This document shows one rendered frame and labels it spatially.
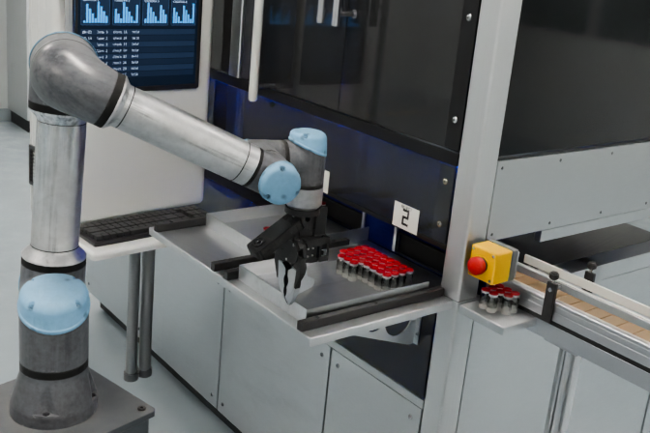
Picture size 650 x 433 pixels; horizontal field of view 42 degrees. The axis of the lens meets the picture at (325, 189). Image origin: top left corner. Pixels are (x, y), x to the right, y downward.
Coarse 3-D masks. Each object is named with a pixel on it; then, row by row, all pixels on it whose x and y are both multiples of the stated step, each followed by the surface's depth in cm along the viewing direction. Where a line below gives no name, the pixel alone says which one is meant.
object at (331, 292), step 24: (264, 264) 194; (312, 264) 203; (336, 264) 205; (264, 288) 183; (312, 288) 190; (336, 288) 191; (360, 288) 192; (408, 288) 188; (288, 312) 176; (312, 312) 172
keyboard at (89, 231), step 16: (176, 208) 251; (192, 208) 252; (80, 224) 230; (96, 224) 231; (112, 224) 233; (128, 224) 234; (144, 224) 235; (96, 240) 223; (112, 240) 225; (128, 240) 228
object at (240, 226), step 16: (256, 208) 232; (272, 208) 235; (208, 224) 222; (224, 224) 215; (240, 224) 226; (256, 224) 227; (272, 224) 228; (336, 224) 233; (240, 240) 210; (352, 240) 221
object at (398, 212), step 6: (396, 204) 202; (402, 204) 200; (396, 210) 202; (402, 210) 200; (408, 210) 199; (414, 210) 197; (396, 216) 203; (414, 216) 198; (396, 222) 203; (408, 222) 199; (414, 222) 198; (402, 228) 201; (408, 228) 200; (414, 228) 198; (414, 234) 198
